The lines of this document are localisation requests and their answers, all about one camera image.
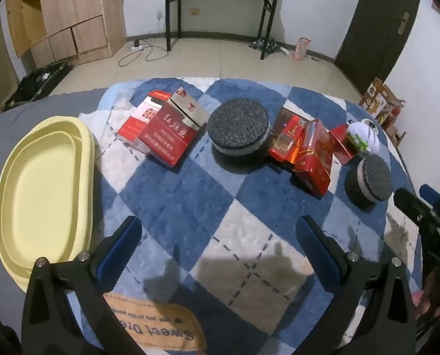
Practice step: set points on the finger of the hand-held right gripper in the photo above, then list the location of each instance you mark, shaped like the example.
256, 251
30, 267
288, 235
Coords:
405, 198
433, 194

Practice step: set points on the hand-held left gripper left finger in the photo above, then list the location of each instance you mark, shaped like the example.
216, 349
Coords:
118, 251

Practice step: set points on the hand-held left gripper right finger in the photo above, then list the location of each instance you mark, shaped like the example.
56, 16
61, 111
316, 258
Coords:
318, 251

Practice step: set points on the small black foam disc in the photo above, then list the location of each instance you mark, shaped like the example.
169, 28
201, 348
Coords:
371, 177

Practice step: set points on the small red cigarette box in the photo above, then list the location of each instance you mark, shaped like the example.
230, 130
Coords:
339, 142

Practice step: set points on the orange red cigarette box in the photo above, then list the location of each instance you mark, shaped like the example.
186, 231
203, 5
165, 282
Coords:
312, 162

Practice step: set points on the yellow oval plastic basin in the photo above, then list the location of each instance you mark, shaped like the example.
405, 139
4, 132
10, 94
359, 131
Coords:
38, 199

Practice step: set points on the dark red glossy cigarette box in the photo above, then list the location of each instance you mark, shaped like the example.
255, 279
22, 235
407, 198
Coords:
284, 137

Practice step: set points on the red cigarette box beige lid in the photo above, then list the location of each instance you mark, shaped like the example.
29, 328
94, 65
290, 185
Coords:
168, 137

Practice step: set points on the red white cigarette box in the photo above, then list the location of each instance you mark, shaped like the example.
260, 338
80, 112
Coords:
135, 124

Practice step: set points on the large black foam disc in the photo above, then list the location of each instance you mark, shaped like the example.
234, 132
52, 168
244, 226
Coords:
238, 122

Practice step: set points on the printed cardboard boxes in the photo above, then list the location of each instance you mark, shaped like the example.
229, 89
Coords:
381, 100

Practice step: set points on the blue white checked blanket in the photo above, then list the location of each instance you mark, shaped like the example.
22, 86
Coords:
212, 207

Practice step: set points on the dark brown door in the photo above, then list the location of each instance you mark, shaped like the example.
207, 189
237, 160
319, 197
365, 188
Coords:
379, 26

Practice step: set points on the pink plastic bottle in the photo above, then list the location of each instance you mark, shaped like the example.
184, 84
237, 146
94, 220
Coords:
302, 48

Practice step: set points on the black open suitcase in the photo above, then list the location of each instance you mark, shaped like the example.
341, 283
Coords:
38, 81

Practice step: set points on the dark patterned cloth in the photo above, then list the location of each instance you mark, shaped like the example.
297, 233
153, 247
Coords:
263, 46

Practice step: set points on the wooden cabinet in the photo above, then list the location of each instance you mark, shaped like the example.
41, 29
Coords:
68, 0

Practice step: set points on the yellowed wall socket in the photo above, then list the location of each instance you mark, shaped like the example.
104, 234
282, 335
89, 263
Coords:
194, 12

